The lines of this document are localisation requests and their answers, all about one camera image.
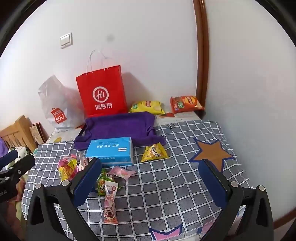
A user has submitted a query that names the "brown wooden door frame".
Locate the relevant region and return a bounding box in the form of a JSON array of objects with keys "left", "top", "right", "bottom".
[{"left": 193, "top": 0, "right": 210, "bottom": 121}]

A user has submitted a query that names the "yellow chips bag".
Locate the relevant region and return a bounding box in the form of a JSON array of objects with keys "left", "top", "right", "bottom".
[{"left": 128, "top": 100, "right": 165, "bottom": 115}]

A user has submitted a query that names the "patterned cardboard box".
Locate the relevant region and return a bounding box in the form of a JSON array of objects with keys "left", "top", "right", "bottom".
[{"left": 29, "top": 123, "right": 49, "bottom": 144}]

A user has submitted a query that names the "yellow triangular snack packet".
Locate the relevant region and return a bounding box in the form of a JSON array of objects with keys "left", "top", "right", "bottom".
[{"left": 141, "top": 142, "right": 169, "bottom": 163}]

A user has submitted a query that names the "yellow and pink snack packet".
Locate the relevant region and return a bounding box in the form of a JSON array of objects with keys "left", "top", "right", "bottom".
[{"left": 57, "top": 155, "right": 79, "bottom": 181}]

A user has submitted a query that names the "black spotted white plush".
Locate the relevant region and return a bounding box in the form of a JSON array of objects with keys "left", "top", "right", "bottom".
[{"left": 7, "top": 146, "right": 30, "bottom": 160}]

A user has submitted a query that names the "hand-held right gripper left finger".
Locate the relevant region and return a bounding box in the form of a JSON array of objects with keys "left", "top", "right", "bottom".
[{"left": 25, "top": 158, "right": 109, "bottom": 241}]

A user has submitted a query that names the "green snack packet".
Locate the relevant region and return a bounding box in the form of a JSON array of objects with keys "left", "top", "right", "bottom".
[{"left": 96, "top": 169, "right": 122, "bottom": 196}]

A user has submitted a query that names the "white snack packet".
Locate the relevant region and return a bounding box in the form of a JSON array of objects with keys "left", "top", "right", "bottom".
[{"left": 77, "top": 151, "right": 89, "bottom": 171}]

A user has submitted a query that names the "red paper bag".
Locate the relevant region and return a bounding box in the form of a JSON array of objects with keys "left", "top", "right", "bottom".
[{"left": 76, "top": 50, "right": 128, "bottom": 116}]

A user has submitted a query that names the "grey checked blanket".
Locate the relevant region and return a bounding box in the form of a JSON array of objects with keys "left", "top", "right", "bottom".
[{"left": 22, "top": 119, "right": 251, "bottom": 241}]

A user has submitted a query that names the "white plastic shopping bag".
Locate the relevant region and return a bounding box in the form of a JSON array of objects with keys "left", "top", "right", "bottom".
[{"left": 38, "top": 75, "right": 87, "bottom": 132}]

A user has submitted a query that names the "purple cloth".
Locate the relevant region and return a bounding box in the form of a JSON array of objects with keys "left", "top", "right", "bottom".
[{"left": 0, "top": 138, "right": 10, "bottom": 153}]

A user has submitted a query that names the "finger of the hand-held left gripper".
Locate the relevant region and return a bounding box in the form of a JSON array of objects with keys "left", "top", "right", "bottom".
[
  {"left": 0, "top": 149, "right": 18, "bottom": 171},
  {"left": 0, "top": 153, "right": 36, "bottom": 186}
]

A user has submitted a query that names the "white light switch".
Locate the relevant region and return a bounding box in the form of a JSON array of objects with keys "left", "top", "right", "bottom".
[{"left": 60, "top": 32, "right": 73, "bottom": 49}]

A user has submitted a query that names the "floral bed sheet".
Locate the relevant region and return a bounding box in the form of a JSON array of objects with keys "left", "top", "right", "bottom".
[{"left": 7, "top": 173, "right": 29, "bottom": 234}]

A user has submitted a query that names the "blue tissue pack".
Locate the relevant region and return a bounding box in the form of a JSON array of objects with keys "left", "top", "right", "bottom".
[{"left": 84, "top": 137, "right": 134, "bottom": 168}]

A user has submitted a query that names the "orange chips bag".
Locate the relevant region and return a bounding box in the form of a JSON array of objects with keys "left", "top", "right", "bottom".
[{"left": 170, "top": 95, "right": 205, "bottom": 114}]

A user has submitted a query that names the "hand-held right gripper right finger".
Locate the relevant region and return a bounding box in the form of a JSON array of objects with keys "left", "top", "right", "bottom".
[{"left": 198, "top": 159, "right": 274, "bottom": 241}]

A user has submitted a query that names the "purple towel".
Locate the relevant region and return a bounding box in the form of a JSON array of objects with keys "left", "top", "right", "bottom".
[{"left": 74, "top": 111, "right": 166, "bottom": 151}]

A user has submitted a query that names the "long pink candy packet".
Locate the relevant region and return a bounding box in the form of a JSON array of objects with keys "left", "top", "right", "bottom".
[{"left": 102, "top": 180, "right": 119, "bottom": 225}]

